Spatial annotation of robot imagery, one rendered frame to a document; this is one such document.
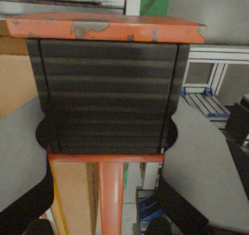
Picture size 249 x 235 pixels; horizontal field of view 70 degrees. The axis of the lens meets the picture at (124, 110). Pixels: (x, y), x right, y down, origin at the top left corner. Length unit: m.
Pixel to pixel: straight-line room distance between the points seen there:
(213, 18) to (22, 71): 1.31
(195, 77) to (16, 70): 1.13
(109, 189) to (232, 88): 1.33
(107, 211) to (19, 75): 0.21
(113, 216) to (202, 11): 1.34
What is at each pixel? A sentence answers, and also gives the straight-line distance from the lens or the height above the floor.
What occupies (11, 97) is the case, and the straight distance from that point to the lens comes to 0.31.
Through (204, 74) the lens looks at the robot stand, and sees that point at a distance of 1.30.
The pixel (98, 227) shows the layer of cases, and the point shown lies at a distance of 1.79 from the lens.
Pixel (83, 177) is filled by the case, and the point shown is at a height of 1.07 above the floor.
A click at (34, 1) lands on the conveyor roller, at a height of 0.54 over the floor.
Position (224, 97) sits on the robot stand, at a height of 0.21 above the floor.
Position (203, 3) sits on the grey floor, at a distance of 1.42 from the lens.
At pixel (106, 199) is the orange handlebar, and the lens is 0.18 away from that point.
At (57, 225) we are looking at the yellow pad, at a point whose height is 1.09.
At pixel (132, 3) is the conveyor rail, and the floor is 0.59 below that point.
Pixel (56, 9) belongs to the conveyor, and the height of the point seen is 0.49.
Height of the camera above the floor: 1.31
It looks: 59 degrees down
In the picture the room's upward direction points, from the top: 176 degrees clockwise
